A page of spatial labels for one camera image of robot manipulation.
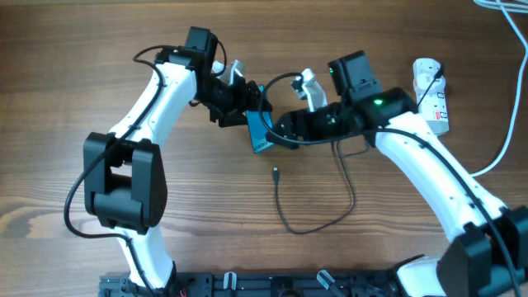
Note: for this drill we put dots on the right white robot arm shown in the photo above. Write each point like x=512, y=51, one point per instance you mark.
x=487, y=254

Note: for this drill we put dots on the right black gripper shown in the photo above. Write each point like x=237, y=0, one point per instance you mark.
x=295, y=120

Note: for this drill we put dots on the white power strip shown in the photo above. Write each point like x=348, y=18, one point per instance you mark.
x=429, y=85

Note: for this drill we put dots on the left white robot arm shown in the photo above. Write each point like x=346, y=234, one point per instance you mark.
x=124, y=180

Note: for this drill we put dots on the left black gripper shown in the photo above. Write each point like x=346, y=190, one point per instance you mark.
x=242, y=99

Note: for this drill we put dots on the blue Galaxy smartphone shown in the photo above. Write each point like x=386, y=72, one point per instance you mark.
x=257, y=130

